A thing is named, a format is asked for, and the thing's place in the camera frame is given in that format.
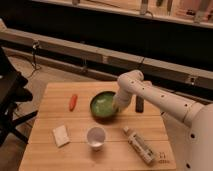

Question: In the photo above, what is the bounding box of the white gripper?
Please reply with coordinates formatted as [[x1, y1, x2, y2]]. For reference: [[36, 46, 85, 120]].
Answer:
[[113, 90, 130, 112]]

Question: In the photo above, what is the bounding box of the green ceramic bowl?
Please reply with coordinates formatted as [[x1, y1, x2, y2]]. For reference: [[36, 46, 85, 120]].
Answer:
[[90, 91, 118, 119]]

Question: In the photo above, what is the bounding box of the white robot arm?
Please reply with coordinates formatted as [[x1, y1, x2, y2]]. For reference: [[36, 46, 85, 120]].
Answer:
[[113, 70, 213, 171]]

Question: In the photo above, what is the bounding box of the black rectangular remote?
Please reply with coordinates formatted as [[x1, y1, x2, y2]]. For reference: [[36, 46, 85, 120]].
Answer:
[[135, 96, 144, 113]]

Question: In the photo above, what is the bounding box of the orange carrot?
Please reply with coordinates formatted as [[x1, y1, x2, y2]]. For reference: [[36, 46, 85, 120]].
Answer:
[[69, 94, 78, 111]]

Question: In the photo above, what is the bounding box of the white plastic bottle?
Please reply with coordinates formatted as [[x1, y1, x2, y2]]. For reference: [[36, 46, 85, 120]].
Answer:
[[123, 126, 155, 165]]

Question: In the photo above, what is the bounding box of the wooden table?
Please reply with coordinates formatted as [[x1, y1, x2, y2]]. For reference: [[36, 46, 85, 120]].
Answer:
[[19, 82, 176, 171]]

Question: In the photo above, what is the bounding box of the white folded napkin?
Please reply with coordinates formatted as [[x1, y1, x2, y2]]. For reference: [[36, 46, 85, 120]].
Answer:
[[53, 125, 70, 147]]

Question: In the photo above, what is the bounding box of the black office chair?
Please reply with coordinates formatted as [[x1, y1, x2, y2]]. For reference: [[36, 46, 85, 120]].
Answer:
[[0, 46, 37, 146]]

